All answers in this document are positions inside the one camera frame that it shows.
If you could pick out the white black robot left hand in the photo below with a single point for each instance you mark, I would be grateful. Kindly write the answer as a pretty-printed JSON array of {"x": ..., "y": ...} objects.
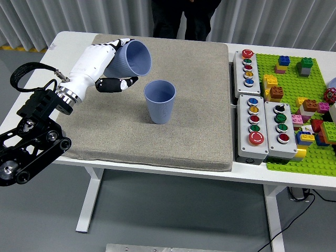
[{"x": 89, "y": 65}]

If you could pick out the blue ribbed plastic cup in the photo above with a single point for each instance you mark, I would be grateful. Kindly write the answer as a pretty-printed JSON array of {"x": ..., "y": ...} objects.
[
  {"x": 160, "y": 110},
  {"x": 136, "y": 57}
]

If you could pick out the white curtain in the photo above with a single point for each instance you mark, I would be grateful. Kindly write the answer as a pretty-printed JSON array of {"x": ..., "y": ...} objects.
[{"x": 78, "y": 13}]

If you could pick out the yellow black floor tape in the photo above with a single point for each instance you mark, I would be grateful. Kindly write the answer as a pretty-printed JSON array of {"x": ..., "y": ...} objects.
[{"x": 26, "y": 49}]

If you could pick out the person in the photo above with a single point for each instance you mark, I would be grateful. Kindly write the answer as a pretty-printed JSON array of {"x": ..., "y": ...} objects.
[{"x": 170, "y": 18}]

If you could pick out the grey-brown mat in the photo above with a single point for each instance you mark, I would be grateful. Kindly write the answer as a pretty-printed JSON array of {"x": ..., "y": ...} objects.
[{"x": 157, "y": 139}]

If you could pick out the white table leg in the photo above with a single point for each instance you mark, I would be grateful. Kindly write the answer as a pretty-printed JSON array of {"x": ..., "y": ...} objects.
[
  {"x": 89, "y": 199},
  {"x": 274, "y": 218}
]

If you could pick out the grey five-button control box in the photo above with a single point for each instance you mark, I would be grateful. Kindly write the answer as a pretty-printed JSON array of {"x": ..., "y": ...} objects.
[{"x": 253, "y": 86}]

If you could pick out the grey box large red stop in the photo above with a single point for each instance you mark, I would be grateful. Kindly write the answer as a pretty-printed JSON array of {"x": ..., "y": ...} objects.
[{"x": 245, "y": 149}]

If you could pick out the yellow block under brown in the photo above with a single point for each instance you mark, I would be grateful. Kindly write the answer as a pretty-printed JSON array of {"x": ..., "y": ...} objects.
[{"x": 270, "y": 99}]

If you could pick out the brown building block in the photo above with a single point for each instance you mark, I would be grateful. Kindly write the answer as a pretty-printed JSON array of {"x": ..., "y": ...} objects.
[{"x": 276, "y": 92}]

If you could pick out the yellow pink block stack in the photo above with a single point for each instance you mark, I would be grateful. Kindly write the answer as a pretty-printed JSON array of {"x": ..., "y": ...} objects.
[{"x": 279, "y": 68}]

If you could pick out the blue building block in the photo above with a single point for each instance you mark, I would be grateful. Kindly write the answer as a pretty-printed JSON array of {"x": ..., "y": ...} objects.
[{"x": 284, "y": 61}]

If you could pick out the green building baseplate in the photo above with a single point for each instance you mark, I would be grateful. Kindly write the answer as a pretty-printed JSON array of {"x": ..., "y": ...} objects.
[{"x": 291, "y": 84}]

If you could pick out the small yellow building block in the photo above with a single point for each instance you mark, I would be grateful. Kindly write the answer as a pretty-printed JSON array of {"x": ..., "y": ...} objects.
[{"x": 300, "y": 102}]

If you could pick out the grey building block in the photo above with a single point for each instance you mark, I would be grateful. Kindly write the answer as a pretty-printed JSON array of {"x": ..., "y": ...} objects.
[{"x": 303, "y": 71}]

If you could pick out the pink building block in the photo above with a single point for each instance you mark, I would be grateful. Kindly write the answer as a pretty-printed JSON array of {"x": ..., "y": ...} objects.
[{"x": 297, "y": 119}]

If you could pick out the green building block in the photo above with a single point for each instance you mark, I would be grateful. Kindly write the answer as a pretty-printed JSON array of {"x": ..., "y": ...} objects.
[{"x": 306, "y": 63}]

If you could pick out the brown block on white block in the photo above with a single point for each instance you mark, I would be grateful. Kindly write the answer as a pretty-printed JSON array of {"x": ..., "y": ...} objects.
[{"x": 309, "y": 106}]

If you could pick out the small white printed block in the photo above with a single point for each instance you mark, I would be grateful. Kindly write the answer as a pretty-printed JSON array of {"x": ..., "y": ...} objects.
[{"x": 306, "y": 128}]

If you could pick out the blue block with yellow block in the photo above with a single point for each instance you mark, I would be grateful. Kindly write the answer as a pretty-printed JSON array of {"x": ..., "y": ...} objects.
[{"x": 304, "y": 139}]

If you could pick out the yellow round block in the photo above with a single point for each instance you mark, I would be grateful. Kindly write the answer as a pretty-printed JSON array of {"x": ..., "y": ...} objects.
[{"x": 300, "y": 153}]

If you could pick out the red building block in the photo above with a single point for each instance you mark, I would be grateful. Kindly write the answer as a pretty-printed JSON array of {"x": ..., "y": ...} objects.
[{"x": 317, "y": 126}]

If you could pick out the magenta building block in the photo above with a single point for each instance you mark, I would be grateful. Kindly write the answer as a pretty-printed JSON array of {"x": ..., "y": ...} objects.
[{"x": 323, "y": 107}]

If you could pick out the red valve handwheel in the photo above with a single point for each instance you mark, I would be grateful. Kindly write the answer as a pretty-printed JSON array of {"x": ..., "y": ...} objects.
[{"x": 330, "y": 95}]

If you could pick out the pale blue bowl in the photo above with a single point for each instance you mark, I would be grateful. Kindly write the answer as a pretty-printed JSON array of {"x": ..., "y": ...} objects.
[{"x": 333, "y": 83}]

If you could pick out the grey power strip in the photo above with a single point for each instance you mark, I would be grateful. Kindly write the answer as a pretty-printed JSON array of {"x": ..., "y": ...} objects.
[{"x": 298, "y": 194}]

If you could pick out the large green orange block stack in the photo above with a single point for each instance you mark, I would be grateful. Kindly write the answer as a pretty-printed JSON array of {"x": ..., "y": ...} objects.
[{"x": 329, "y": 131}]

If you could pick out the grey box black selector switch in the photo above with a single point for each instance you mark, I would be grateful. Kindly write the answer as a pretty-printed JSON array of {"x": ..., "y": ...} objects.
[{"x": 273, "y": 147}]

